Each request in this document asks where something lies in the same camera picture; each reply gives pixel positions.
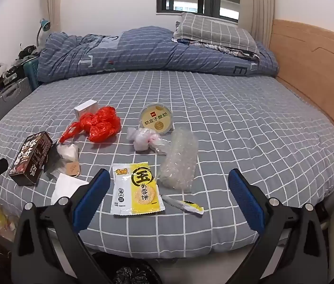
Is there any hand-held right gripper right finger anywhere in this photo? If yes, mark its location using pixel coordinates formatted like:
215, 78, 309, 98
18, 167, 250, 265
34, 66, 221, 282
227, 169, 330, 284

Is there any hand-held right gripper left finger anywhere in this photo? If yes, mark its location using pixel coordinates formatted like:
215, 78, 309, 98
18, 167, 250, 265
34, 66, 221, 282
11, 169, 111, 284

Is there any white paper sheet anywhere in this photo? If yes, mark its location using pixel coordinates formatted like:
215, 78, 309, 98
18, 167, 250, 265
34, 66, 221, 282
51, 173, 90, 206

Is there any dark brown carton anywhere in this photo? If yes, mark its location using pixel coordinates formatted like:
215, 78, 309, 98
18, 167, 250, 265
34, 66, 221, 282
9, 131, 53, 186

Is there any yellow snack packet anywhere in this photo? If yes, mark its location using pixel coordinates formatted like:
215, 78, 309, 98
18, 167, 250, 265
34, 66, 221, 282
111, 162, 166, 216

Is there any clear packet with brown tag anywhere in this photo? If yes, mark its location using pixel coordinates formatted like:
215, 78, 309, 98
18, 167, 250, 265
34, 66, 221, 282
56, 142, 81, 178

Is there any torn wrapper strip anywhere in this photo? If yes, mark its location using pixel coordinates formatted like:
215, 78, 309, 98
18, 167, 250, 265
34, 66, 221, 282
161, 195, 204, 216

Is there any red plastic bag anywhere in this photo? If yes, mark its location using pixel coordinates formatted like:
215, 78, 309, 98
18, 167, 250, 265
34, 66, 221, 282
59, 106, 121, 144

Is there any clear plastic bag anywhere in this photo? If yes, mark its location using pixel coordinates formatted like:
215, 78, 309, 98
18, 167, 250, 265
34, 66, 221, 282
127, 127, 172, 154

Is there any clear bubble wrap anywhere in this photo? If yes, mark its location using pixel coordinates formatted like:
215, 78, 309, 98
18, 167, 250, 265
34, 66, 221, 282
157, 127, 199, 192

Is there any small white box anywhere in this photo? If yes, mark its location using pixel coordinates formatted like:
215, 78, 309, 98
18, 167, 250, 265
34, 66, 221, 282
74, 100, 98, 119

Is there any black lined trash bin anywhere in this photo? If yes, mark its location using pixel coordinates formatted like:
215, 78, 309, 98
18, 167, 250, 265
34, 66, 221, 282
91, 251, 167, 284

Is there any yellow yogurt cup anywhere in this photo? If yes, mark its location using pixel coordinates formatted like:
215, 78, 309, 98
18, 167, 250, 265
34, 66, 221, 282
139, 102, 175, 135

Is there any grey suitcase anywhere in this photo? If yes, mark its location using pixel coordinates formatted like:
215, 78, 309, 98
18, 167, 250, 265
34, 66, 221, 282
0, 77, 33, 129

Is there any grey checked bed sheet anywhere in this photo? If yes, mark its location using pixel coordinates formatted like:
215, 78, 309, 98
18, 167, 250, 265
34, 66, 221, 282
0, 71, 334, 252

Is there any teal suitcase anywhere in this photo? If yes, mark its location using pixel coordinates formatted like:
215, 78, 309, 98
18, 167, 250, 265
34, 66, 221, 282
23, 56, 41, 91

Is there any dark patterned cloth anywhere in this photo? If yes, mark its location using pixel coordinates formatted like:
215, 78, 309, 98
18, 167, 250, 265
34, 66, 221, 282
171, 37, 259, 62

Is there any blue striped quilt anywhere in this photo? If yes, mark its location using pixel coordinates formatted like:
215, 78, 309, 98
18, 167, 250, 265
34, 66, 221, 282
37, 27, 280, 87

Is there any teal desk lamp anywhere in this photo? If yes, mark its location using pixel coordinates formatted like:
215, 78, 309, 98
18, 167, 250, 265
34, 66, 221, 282
36, 18, 51, 46

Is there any wooden headboard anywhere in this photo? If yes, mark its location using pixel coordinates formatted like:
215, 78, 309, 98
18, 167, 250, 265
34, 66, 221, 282
269, 19, 334, 145

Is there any grey checked pillow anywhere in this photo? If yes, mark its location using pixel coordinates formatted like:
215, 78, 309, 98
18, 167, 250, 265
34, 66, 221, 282
173, 12, 260, 57

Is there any beige curtain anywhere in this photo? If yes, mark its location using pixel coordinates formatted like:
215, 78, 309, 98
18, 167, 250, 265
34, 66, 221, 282
41, 0, 67, 33
251, 0, 277, 46

